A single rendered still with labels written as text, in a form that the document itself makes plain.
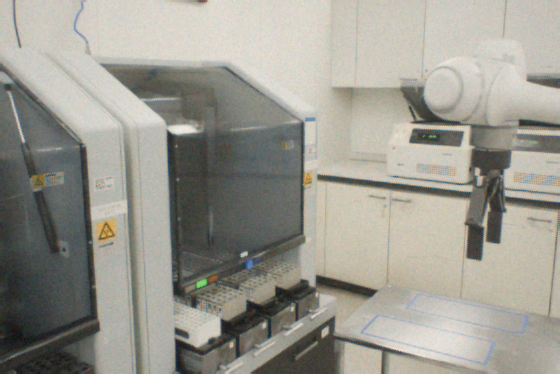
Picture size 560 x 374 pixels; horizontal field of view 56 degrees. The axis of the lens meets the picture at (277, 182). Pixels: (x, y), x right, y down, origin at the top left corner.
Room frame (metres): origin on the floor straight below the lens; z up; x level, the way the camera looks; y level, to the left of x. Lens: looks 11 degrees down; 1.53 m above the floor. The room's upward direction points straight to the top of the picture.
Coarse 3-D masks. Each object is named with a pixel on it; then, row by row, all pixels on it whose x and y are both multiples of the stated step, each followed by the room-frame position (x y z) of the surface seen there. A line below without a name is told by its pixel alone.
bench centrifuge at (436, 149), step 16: (416, 96) 3.72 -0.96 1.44; (416, 112) 3.91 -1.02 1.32; (432, 112) 3.83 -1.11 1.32; (400, 128) 3.58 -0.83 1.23; (416, 128) 3.51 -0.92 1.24; (432, 128) 3.45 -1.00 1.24; (448, 128) 3.39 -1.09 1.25; (464, 128) 3.33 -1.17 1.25; (400, 144) 3.51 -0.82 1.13; (416, 144) 3.45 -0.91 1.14; (432, 144) 3.38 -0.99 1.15; (448, 144) 3.32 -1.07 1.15; (464, 144) 3.27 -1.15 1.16; (400, 160) 3.51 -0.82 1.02; (416, 160) 3.44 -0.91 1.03; (432, 160) 3.37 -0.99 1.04; (448, 160) 3.31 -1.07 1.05; (464, 160) 3.25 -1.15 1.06; (400, 176) 3.51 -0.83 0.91; (416, 176) 3.43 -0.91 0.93; (432, 176) 3.37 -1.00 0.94; (448, 176) 3.30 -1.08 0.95; (464, 176) 3.25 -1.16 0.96
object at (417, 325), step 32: (384, 288) 1.77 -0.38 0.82; (352, 320) 1.51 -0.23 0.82; (384, 320) 1.51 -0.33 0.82; (416, 320) 1.51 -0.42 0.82; (448, 320) 1.51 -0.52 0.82; (480, 320) 1.51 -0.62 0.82; (512, 320) 1.51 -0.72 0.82; (544, 320) 1.51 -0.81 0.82; (384, 352) 1.79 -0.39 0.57; (416, 352) 1.32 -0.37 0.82; (448, 352) 1.32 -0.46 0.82; (480, 352) 1.32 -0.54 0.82; (512, 352) 1.32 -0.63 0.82; (544, 352) 1.32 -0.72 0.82
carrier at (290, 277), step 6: (288, 270) 1.79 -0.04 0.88; (294, 270) 1.80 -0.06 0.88; (300, 270) 1.83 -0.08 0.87; (282, 276) 1.74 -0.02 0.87; (288, 276) 1.77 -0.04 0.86; (294, 276) 1.80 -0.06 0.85; (300, 276) 1.83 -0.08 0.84; (282, 282) 1.74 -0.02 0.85; (288, 282) 1.77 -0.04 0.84; (294, 282) 1.80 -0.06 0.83
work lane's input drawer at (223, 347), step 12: (228, 336) 1.42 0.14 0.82; (180, 348) 1.37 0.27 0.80; (192, 348) 1.36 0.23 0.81; (204, 348) 1.35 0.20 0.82; (216, 348) 1.37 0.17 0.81; (228, 348) 1.40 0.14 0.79; (180, 360) 1.37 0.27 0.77; (192, 360) 1.34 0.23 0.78; (204, 360) 1.32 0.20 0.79; (216, 360) 1.36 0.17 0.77; (228, 360) 1.40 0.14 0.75; (204, 372) 1.32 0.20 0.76; (228, 372) 1.34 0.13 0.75
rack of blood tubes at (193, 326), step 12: (180, 312) 1.47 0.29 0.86; (192, 312) 1.48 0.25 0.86; (180, 324) 1.39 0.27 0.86; (192, 324) 1.39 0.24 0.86; (204, 324) 1.39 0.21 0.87; (216, 324) 1.42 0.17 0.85; (180, 336) 1.39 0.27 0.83; (192, 336) 1.36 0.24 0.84; (204, 336) 1.38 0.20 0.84; (216, 336) 1.42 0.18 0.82
